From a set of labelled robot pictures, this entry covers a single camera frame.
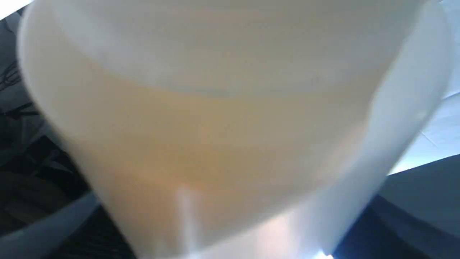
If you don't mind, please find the translucent squeeze bottle amber liquid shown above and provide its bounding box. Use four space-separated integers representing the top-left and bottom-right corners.
16 0 455 259

